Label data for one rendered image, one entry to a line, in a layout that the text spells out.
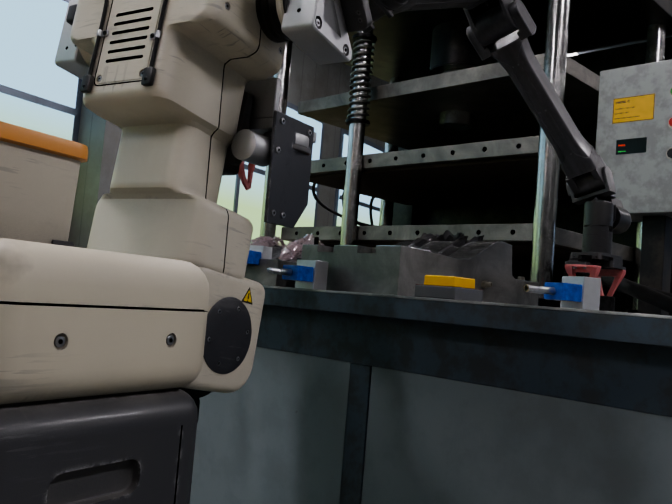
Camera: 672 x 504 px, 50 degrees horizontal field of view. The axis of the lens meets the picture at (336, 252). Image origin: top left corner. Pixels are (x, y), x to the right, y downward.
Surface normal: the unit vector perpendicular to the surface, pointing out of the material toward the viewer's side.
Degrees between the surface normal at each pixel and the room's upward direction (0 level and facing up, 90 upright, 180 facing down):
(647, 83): 90
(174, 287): 81
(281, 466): 90
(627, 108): 90
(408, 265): 90
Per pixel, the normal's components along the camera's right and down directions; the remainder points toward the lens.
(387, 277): -0.70, -0.11
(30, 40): 0.86, 0.04
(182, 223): -0.49, -0.23
